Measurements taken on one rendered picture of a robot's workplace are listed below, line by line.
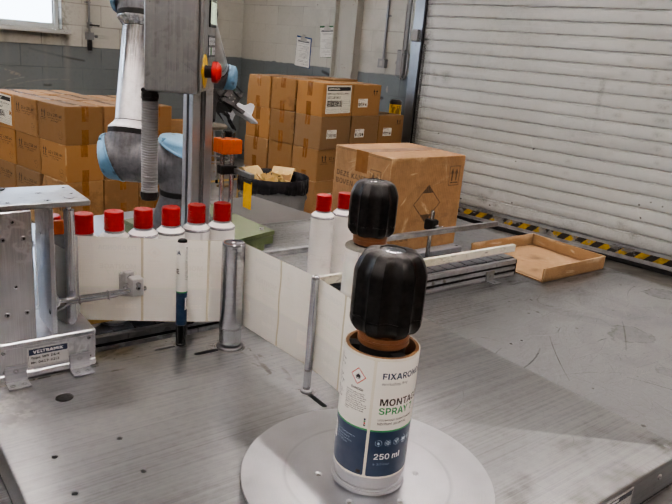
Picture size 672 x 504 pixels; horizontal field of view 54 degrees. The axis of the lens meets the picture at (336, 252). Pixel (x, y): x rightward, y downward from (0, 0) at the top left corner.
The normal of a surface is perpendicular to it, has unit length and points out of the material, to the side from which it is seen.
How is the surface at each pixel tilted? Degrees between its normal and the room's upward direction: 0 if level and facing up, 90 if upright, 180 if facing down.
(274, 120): 89
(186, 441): 0
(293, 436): 0
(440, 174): 90
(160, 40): 90
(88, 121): 90
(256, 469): 0
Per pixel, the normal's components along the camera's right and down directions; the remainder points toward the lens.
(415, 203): 0.62, 0.28
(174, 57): 0.04, 0.29
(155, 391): 0.08, -0.95
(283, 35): -0.68, 0.16
